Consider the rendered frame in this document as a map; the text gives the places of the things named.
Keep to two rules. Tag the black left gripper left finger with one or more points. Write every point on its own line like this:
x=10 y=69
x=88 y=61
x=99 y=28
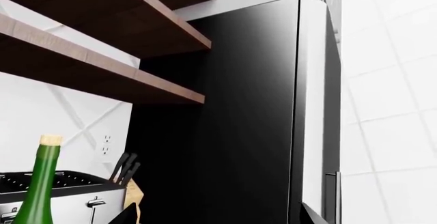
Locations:
x=128 y=216

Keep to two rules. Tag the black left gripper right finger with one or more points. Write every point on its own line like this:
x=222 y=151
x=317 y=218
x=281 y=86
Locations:
x=309 y=216

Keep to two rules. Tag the light wooden knife block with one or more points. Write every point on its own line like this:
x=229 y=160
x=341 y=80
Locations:
x=134 y=195

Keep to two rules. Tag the silver toaster with black top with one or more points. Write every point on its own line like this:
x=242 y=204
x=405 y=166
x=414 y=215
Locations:
x=75 y=198

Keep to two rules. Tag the green glass bottle with cork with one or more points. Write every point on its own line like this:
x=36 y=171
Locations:
x=39 y=183

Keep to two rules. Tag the black refrigerator with silver door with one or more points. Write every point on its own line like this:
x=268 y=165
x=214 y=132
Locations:
x=222 y=111

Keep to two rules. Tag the white wall power outlet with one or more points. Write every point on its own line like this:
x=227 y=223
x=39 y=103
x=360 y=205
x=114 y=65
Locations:
x=106 y=147

